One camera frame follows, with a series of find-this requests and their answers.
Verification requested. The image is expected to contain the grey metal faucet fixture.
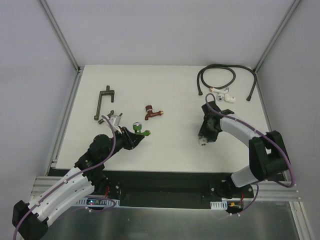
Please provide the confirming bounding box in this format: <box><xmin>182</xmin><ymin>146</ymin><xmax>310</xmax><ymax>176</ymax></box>
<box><xmin>106</xmin><ymin>110</ymin><xmax>123</xmax><ymax>126</ymax></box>

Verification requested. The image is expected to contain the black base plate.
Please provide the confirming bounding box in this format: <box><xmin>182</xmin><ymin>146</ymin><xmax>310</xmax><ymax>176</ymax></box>
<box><xmin>47</xmin><ymin>168</ymin><xmax>286</xmax><ymax>208</ymax></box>

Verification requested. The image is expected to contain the green plastic faucet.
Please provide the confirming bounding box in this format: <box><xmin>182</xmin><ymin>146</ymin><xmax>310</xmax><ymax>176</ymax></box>
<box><xmin>132</xmin><ymin>122</ymin><xmax>151</xmax><ymax>137</ymax></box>

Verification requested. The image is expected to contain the brown plastic faucet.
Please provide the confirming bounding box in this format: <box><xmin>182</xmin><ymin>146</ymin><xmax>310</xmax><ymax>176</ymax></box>
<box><xmin>144</xmin><ymin>105</ymin><xmax>164</xmax><ymax>121</ymax></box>

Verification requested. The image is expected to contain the dark grey flexible hose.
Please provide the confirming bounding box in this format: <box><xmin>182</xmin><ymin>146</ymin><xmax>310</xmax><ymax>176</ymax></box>
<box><xmin>196</xmin><ymin>63</ymin><xmax>258</xmax><ymax>102</ymax></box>

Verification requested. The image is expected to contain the grey metal faucet bracket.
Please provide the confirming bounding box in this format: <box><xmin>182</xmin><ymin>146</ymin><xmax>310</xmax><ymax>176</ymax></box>
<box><xmin>93</xmin><ymin>85</ymin><xmax>116</xmax><ymax>120</ymax></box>

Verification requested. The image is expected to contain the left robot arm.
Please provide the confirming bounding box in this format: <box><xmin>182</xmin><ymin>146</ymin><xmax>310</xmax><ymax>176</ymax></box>
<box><xmin>12</xmin><ymin>127</ymin><xmax>144</xmax><ymax>240</ymax></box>

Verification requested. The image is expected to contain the white elbow pipe fitting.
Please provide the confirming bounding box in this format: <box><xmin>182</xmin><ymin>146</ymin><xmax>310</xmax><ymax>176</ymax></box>
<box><xmin>199</xmin><ymin>138</ymin><xmax>208</xmax><ymax>146</ymax></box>

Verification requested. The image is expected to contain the white faucet with blue cap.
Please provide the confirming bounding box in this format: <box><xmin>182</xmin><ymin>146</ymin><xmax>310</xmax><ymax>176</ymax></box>
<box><xmin>209</xmin><ymin>87</ymin><xmax>236</xmax><ymax>104</ymax></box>

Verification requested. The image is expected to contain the aluminium frame rail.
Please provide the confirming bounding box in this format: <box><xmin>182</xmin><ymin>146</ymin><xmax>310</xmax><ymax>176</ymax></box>
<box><xmin>30</xmin><ymin>176</ymin><xmax>302</xmax><ymax>202</ymax></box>

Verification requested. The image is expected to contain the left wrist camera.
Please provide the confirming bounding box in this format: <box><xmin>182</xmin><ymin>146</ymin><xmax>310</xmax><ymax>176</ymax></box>
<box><xmin>101</xmin><ymin>114</ymin><xmax>121</xmax><ymax>132</ymax></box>

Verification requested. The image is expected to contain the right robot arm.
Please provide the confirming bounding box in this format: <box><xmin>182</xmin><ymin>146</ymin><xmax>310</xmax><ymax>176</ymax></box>
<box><xmin>198</xmin><ymin>101</ymin><xmax>290</xmax><ymax>199</ymax></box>

